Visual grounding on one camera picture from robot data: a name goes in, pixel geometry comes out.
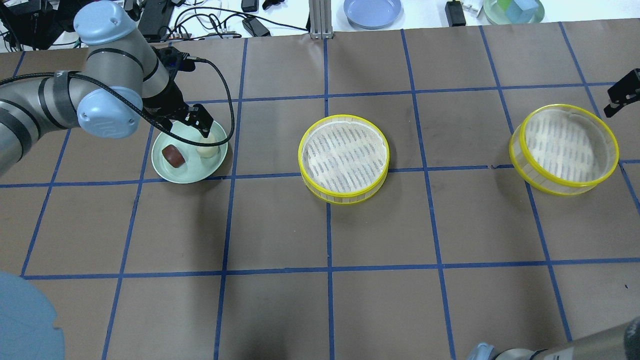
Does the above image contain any blue plate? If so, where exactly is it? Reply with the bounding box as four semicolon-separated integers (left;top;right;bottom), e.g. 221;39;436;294
342;0;403;30

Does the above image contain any aluminium frame post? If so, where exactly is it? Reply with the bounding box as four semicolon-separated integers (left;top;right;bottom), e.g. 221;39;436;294
308;0;334;40

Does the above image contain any blue sponge block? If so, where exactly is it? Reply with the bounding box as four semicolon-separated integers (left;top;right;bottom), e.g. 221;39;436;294
513;0;538;22

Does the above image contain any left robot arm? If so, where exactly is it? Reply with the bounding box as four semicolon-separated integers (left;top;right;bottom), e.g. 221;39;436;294
0;0;214;174

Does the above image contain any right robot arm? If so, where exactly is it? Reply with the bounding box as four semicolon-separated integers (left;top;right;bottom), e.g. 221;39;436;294
468;104;639;360

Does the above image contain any yellow steamer basket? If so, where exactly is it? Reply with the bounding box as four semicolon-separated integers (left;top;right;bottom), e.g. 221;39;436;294
508;104;620;197
296;114;391;205

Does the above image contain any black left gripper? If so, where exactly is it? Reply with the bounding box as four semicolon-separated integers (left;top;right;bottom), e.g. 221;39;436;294
142;47;214;139

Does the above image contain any green glass bowl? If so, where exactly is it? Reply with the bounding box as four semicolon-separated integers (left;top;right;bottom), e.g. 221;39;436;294
483;0;546;25

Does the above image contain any green sponge block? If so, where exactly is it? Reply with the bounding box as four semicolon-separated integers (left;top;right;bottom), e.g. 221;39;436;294
494;0;514;15

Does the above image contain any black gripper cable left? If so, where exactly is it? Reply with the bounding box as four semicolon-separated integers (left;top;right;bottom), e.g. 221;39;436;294
65;56;236;147

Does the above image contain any black power adapter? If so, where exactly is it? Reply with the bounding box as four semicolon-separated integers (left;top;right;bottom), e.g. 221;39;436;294
445;0;467;27

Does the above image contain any light green plate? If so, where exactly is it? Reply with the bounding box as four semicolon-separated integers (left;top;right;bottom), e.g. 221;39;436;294
150;121;229;184

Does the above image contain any white bun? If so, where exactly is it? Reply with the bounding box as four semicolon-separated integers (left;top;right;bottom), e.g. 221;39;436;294
196;131;220;158

